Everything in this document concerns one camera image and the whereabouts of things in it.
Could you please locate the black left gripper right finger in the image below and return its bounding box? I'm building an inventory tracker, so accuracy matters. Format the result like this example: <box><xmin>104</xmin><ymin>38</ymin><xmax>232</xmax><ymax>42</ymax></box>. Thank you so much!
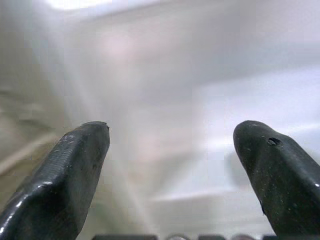
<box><xmin>232</xmin><ymin>119</ymin><xmax>320</xmax><ymax>237</ymax></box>

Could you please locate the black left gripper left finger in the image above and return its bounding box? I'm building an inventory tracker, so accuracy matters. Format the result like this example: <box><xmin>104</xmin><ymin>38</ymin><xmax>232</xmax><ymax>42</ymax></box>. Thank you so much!
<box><xmin>0</xmin><ymin>121</ymin><xmax>111</xmax><ymax>240</ymax></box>

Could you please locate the grey fridge cabinet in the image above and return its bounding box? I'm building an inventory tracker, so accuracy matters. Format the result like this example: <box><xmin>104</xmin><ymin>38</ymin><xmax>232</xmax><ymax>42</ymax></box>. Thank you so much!
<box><xmin>0</xmin><ymin>0</ymin><xmax>320</xmax><ymax>240</ymax></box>

